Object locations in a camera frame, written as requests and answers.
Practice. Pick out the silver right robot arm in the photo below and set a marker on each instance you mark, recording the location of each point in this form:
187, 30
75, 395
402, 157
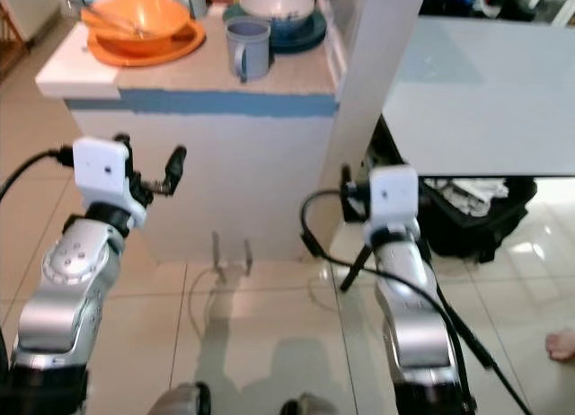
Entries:
413, 316

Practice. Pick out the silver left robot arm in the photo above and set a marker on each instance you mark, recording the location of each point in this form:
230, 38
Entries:
54, 307

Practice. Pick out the white counter with blue stripe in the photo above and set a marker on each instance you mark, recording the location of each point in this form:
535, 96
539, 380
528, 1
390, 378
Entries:
234, 172

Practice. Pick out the black table leg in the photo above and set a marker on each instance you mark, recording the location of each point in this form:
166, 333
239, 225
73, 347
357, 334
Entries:
355, 271

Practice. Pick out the orange plate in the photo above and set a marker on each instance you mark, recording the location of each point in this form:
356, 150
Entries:
184, 48

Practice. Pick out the black bag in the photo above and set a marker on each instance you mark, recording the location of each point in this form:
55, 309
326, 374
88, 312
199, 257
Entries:
476, 226

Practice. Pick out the orange bowl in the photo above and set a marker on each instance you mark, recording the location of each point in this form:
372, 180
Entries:
144, 33

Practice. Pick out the grey-blue mug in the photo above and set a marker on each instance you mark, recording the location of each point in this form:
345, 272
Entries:
253, 51

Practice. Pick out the dark teal plate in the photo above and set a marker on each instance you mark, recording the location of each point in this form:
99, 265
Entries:
310, 35

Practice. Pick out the grey top table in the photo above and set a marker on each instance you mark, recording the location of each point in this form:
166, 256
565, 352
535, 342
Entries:
476, 92

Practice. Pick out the light wooden utensil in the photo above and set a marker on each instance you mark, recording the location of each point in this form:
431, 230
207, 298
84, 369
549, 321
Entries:
112, 22

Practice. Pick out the white and blue bowl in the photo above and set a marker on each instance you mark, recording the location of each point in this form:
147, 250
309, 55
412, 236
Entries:
278, 11

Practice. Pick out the wooden chair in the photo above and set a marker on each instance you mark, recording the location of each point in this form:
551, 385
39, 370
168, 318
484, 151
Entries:
9, 38

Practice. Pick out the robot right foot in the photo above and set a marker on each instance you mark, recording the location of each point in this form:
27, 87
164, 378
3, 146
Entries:
310, 406

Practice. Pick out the person's bare foot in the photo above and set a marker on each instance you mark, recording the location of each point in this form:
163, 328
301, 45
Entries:
561, 346

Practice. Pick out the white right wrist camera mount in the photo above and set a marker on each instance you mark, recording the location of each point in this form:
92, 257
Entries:
393, 199

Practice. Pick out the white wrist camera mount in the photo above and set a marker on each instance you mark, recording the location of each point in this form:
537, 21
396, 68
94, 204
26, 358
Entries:
393, 199
103, 177

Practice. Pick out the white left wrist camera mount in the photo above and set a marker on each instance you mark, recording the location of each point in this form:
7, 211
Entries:
103, 177

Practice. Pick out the metal floor bracket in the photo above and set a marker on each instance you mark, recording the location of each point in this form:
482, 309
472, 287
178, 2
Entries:
217, 258

